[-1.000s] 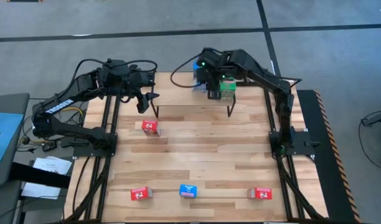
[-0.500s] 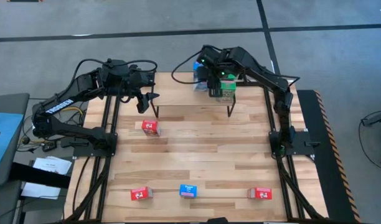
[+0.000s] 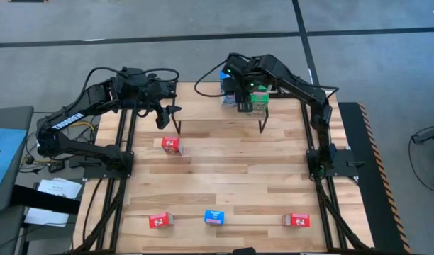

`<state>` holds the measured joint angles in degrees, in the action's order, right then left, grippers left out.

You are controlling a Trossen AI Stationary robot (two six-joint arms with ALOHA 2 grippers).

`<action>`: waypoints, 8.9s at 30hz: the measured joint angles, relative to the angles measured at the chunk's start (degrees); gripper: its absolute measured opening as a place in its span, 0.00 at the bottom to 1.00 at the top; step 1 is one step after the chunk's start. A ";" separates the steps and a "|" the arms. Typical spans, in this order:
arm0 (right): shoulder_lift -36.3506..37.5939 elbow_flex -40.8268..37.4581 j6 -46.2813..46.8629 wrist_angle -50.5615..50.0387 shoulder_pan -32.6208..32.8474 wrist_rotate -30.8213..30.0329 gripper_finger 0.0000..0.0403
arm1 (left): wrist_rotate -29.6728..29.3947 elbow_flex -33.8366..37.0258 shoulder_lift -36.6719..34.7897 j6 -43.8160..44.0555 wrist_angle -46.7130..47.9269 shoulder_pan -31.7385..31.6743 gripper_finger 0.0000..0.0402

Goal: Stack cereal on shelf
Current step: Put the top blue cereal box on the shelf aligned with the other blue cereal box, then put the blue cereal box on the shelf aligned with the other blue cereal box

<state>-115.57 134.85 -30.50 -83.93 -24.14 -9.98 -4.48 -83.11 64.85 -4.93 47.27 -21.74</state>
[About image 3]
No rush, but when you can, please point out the red Froot Loops cereal box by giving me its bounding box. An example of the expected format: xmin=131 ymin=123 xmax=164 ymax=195
xmin=161 ymin=136 xmax=184 ymax=157
xmin=148 ymin=212 xmax=175 ymax=230
xmin=282 ymin=212 xmax=311 ymax=228

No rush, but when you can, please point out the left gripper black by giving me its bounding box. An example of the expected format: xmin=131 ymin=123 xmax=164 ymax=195
xmin=148 ymin=86 xmax=184 ymax=130

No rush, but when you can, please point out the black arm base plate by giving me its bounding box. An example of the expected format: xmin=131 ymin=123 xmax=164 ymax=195
xmin=306 ymin=147 xmax=367 ymax=179
xmin=82 ymin=152 xmax=135 ymax=179

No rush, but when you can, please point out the dark grey floor device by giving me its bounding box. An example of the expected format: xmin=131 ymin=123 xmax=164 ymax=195
xmin=411 ymin=124 xmax=434 ymax=145

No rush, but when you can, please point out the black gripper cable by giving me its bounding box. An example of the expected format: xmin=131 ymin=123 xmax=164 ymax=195
xmin=193 ymin=52 xmax=235 ymax=98

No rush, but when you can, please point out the white paper sheet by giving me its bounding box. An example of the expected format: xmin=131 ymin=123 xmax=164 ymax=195
xmin=23 ymin=207 xmax=71 ymax=228

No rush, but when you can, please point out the blue Rice Krispies cereal box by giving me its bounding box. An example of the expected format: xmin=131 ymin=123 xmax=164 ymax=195
xmin=220 ymin=90 xmax=239 ymax=108
xmin=219 ymin=69 xmax=235 ymax=86
xmin=204 ymin=209 xmax=226 ymax=227

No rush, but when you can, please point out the grey side table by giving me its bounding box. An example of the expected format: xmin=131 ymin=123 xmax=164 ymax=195
xmin=0 ymin=105 xmax=35 ymax=255

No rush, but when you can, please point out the wooden shelf black metal frame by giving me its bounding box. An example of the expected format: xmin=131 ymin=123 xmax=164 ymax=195
xmin=170 ymin=77 xmax=269 ymax=135

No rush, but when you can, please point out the blue mat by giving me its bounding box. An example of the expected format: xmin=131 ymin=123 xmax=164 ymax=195
xmin=0 ymin=127 xmax=28 ymax=200

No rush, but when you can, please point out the yellow extension cable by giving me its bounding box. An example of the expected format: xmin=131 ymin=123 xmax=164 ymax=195
xmin=25 ymin=121 xmax=96 ymax=164

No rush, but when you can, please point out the small black controller box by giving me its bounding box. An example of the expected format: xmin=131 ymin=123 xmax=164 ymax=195
xmin=48 ymin=161 xmax=66 ymax=174

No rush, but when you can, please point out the white paper booklet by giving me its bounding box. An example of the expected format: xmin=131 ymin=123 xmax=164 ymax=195
xmin=37 ymin=177 xmax=83 ymax=200

